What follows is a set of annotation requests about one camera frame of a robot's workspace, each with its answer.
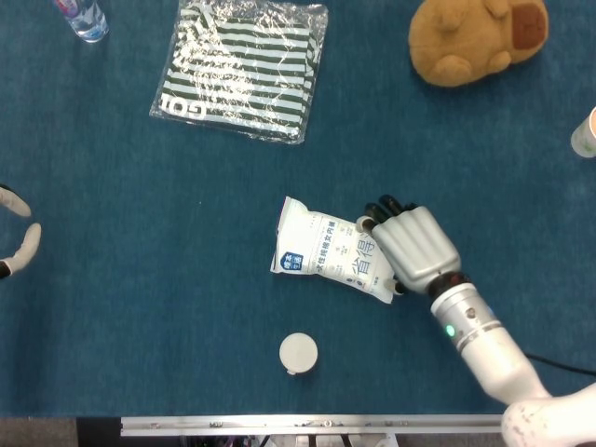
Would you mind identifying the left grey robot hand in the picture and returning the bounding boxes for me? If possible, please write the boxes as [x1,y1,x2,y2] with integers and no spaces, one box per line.
[0,183,43,280]

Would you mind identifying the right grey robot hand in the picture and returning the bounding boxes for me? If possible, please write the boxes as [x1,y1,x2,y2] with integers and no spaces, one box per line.
[355,194,463,297]

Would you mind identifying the white snack bag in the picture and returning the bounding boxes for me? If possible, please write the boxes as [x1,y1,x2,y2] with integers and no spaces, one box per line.
[269,196,400,305]

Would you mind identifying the striped shirt in plastic bag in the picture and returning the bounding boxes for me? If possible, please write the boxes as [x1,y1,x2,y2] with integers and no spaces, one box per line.
[149,0,330,145]

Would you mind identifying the blue felt table mat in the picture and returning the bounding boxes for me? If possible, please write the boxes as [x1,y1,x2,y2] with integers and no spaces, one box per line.
[0,0,596,418]

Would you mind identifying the white round lidded jar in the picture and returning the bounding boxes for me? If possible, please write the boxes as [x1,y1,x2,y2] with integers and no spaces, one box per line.
[278,332,320,376]

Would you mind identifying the white paper cup green print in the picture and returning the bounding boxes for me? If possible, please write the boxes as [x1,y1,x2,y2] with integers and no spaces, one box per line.
[571,106,596,159]

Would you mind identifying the brown capybara plush toy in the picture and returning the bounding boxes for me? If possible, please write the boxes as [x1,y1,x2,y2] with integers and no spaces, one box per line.
[408,0,549,88]

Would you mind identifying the clear plastic water bottle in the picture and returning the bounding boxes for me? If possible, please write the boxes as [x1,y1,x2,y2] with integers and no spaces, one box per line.
[53,0,110,45]

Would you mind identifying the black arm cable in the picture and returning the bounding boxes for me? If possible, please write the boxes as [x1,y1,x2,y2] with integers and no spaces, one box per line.
[523,351,596,376]

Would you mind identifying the aluminium table edge rail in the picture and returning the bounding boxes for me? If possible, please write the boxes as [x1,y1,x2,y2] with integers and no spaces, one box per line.
[119,413,507,438]

